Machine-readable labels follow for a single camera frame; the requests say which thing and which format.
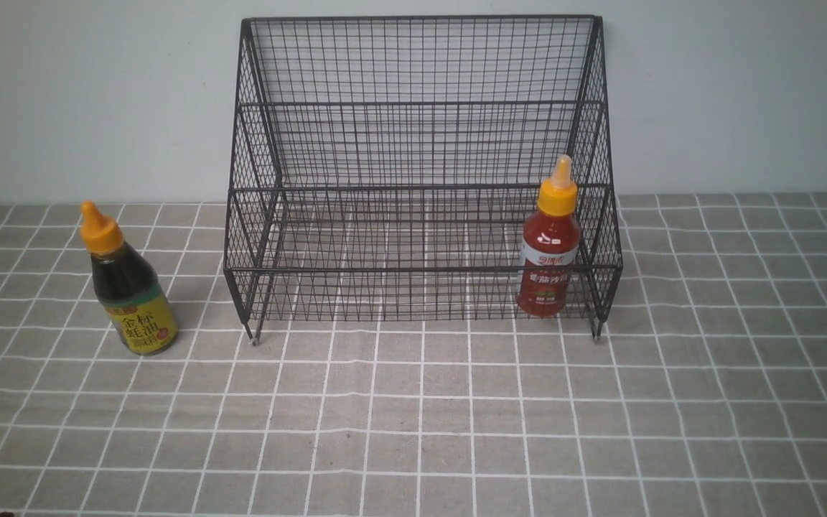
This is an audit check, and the dark oyster sauce bottle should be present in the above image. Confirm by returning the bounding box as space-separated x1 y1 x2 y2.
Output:
79 202 178 355

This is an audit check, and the black wire mesh shelf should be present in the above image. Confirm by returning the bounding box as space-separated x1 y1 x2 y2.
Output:
223 14 623 338

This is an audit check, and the grey checkered tablecloth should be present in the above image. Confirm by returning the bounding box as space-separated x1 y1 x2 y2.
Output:
0 193 827 516

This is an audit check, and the red tomato sauce bottle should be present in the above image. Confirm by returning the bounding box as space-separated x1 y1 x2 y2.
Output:
516 156 581 318

